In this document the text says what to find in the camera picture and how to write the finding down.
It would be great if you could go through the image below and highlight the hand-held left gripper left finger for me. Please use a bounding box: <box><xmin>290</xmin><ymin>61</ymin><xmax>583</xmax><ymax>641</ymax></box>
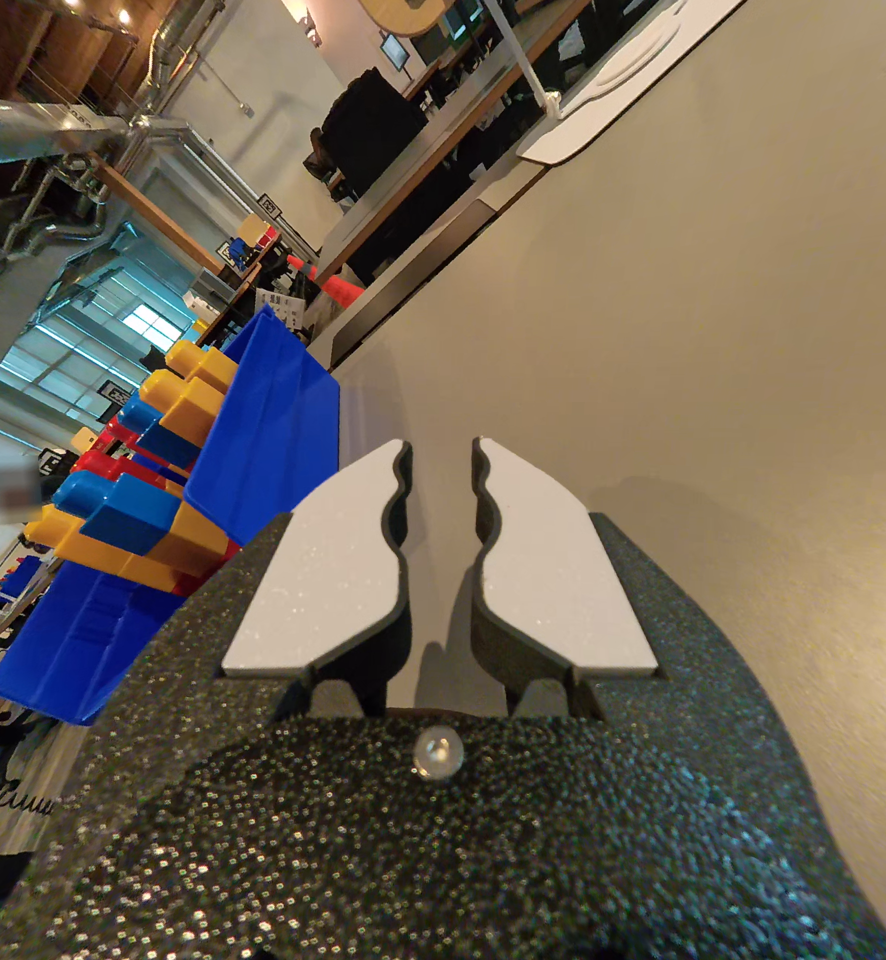
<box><xmin>221</xmin><ymin>438</ymin><xmax>414</xmax><ymax>680</ymax></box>

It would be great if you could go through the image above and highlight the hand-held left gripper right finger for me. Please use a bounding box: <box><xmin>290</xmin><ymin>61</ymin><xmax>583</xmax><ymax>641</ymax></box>
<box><xmin>471</xmin><ymin>436</ymin><xmax>660</xmax><ymax>680</ymax></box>

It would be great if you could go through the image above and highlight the blue plastic bin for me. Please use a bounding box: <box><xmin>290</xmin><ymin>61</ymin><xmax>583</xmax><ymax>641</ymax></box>
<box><xmin>0</xmin><ymin>303</ymin><xmax>341</xmax><ymax>727</ymax></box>

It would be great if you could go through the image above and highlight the blue mega block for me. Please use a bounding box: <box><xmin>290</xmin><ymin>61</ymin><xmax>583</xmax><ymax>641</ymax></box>
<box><xmin>51</xmin><ymin>468</ymin><xmax>183</xmax><ymax>558</ymax></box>

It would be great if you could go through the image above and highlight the cluster of block towers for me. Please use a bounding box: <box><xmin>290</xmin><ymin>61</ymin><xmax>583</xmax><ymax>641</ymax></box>
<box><xmin>23</xmin><ymin>339</ymin><xmax>243</xmax><ymax>599</ymax></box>

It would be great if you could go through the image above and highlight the orange traffic cone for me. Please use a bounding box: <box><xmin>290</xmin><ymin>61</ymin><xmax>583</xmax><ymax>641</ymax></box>
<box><xmin>285</xmin><ymin>253</ymin><xmax>367</xmax><ymax>310</ymax></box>

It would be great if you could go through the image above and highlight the black office chair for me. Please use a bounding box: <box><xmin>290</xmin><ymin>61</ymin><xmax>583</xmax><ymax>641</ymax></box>
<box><xmin>304</xmin><ymin>66</ymin><xmax>429</xmax><ymax>202</ymax></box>

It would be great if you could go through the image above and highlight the background desk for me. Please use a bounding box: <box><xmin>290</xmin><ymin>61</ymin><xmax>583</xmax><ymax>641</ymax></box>
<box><xmin>314</xmin><ymin>0</ymin><xmax>594</xmax><ymax>285</ymax></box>

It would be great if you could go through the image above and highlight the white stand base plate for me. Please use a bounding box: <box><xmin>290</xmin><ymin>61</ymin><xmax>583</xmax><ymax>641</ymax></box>
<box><xmin>516</xmin><ymin>0</ymin><xmax>748</xmax><ymax>168</ymax></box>

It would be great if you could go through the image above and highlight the silver air duct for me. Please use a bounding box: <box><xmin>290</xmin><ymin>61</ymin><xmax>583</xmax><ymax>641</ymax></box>
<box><xmin>0</xmin><ymin>90</ymin><xmax>212</xmax><ymax>324</ymax></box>

